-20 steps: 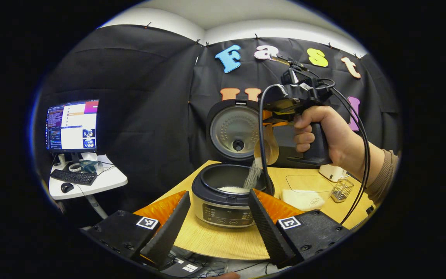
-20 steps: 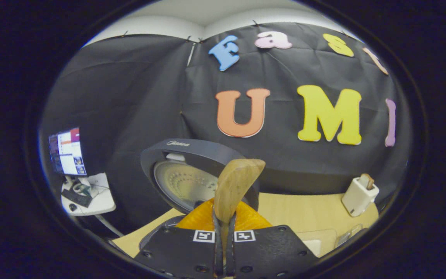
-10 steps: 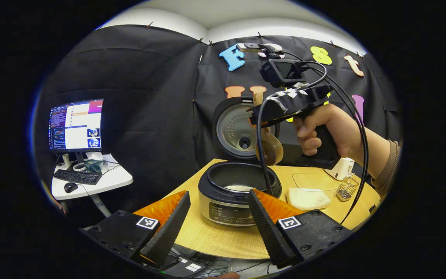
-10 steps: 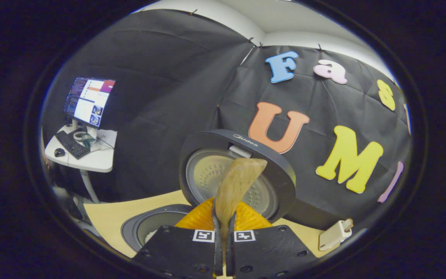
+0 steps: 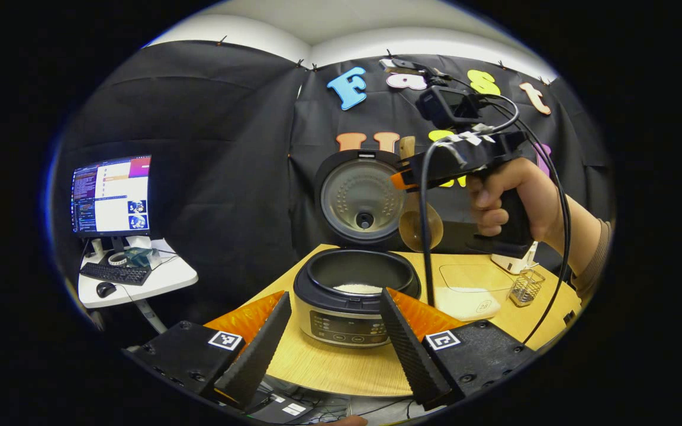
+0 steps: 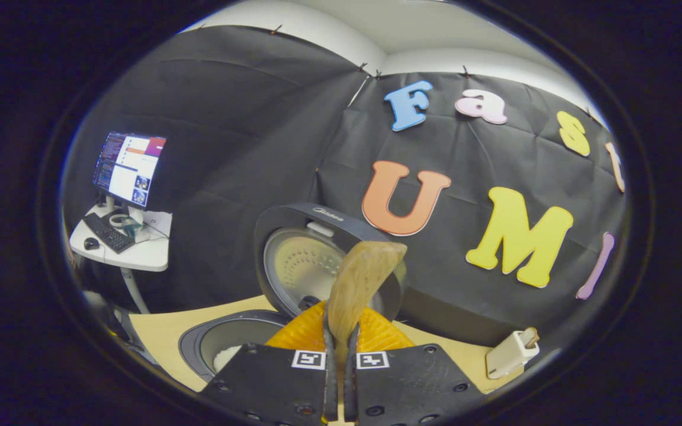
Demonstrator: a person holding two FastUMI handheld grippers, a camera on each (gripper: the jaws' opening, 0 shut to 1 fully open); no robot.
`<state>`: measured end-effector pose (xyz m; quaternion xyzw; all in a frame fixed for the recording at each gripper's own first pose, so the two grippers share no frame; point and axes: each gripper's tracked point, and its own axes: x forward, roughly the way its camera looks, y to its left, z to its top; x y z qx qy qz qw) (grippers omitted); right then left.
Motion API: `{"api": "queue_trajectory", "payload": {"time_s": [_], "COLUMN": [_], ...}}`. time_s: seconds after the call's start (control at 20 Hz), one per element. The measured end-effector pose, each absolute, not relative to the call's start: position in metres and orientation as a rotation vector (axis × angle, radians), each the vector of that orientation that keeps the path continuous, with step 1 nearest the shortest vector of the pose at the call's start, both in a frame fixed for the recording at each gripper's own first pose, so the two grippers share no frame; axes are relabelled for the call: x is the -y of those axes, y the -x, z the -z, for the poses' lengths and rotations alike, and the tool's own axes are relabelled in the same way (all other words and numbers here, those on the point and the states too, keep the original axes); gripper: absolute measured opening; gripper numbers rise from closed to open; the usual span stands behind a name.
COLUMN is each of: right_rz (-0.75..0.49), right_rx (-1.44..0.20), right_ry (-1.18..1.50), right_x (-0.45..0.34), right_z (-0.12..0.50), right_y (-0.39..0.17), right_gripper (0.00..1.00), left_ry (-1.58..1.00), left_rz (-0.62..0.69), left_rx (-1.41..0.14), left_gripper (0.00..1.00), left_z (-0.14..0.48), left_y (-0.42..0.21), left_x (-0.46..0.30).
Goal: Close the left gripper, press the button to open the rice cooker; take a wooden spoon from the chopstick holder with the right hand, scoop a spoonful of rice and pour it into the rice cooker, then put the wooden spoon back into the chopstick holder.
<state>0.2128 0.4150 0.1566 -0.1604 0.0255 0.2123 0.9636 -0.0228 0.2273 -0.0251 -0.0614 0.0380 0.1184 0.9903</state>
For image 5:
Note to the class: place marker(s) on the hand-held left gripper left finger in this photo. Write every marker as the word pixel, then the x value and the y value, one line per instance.
pixel 261 349

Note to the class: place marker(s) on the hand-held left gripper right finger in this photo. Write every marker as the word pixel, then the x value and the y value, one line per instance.
pixel 406 349

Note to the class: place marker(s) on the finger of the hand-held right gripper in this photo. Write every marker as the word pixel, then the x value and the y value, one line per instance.
pixel 418 168

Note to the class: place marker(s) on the wooden spoon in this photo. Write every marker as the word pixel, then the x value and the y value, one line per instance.
pixel 412 228

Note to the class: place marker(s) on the black rice cooker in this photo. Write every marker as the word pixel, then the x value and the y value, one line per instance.
pixel 362 195

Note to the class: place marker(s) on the white rice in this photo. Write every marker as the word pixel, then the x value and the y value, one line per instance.
pixel 357 289

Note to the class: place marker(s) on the clear plastic rice container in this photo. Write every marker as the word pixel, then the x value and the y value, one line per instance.
pixel 471 278

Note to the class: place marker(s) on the white side table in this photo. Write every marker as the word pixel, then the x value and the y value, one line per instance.
pixel 169 275

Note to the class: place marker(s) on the white toaster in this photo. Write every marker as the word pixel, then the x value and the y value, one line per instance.
pixel 512 263

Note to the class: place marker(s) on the teal box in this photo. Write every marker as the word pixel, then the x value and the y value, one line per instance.
pixel 140 257

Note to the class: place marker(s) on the black keyboard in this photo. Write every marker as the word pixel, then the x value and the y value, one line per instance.
pixel 116 273

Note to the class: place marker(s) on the black computer mouse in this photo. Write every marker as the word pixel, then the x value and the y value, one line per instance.
pixel 106 289

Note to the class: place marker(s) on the white tape roll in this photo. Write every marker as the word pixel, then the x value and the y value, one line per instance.
pixel 111 259

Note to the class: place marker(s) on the computer monitor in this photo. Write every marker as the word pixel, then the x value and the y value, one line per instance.
pixel 110 195

